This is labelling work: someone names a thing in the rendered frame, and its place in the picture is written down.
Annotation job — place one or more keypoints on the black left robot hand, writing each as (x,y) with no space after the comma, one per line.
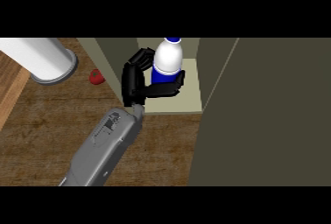
(132,84)

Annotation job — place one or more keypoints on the white blue bottled water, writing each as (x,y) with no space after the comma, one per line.
(168,58)

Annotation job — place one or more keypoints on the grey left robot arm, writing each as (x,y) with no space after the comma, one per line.
(104,145)

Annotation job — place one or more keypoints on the olive wooden cabinet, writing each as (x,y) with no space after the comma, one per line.
(190,102)

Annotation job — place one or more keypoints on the dark olive cabinet door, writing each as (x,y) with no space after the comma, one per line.
(267,116)

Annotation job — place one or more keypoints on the small red fruit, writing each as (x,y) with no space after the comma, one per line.
(97,77)

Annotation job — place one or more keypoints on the white cylinder with grey rim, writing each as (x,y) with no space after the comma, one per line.
(39,58)

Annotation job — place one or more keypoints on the pale wooden board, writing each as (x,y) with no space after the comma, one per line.
(11,84)

